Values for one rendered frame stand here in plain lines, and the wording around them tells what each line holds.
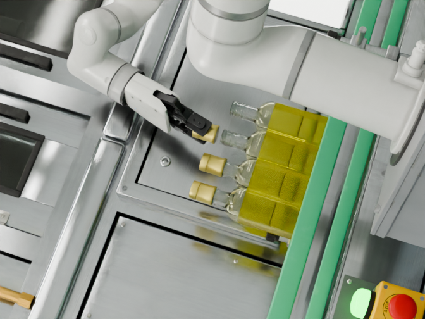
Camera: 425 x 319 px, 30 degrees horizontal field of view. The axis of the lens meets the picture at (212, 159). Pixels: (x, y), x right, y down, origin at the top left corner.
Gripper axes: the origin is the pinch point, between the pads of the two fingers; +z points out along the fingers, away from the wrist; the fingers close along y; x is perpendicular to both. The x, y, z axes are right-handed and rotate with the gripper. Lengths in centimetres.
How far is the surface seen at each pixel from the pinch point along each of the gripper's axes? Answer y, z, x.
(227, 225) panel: -11.9, 12.8, -10.1
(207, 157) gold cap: 1.5, 4.7, -4.3
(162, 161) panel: -12.3, -5.3, -5.8
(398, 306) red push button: 25, 44, -15
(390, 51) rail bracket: 16.7, 23.4, 24.0
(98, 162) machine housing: -12.7, -16.0, -12.9
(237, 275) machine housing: -16.2, 19.2, -16.4
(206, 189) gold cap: 2.0, 8.0, -9.7
